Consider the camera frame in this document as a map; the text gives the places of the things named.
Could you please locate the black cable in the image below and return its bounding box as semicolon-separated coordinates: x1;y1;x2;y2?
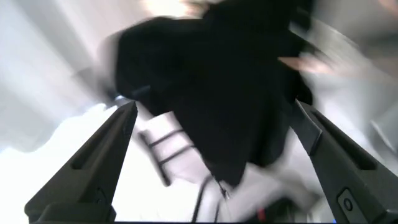
190;175;216;223

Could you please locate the black garment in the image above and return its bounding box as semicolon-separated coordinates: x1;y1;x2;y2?
114;0;315;188

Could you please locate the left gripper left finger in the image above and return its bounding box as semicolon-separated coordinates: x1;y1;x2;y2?
24;100;139;224

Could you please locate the black clothes rack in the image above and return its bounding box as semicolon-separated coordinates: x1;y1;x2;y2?
137;128;196;188

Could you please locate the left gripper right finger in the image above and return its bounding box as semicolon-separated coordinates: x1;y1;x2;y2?
288;99;398;224

